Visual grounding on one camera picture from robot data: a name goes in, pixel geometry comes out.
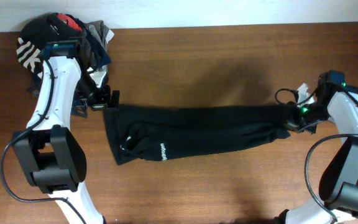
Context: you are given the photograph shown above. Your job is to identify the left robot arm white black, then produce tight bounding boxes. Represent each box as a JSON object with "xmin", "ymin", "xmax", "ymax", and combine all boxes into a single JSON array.
[{"xmin": 7, "ymin": 38, "xmax": 119, "ymax": 223}]

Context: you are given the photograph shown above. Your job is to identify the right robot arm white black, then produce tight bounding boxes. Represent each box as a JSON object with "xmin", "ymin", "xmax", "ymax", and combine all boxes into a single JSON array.
[{"xmin": 274, "ymin": 70, "xmax": 358, "ymax": 224}]

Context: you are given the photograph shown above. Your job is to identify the black t-shirt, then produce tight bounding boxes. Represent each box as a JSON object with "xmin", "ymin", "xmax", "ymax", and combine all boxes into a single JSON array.
[{"xmin": 103, "ymin": 105, "xmax": 293, "ymax": 165}]

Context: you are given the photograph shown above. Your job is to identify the navy red trimmed folded shirt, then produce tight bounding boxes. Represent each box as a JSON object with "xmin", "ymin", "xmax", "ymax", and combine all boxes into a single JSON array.
[{"xmin": 57, "ymin": 13, "xmax": 114, "ymax": 71}]

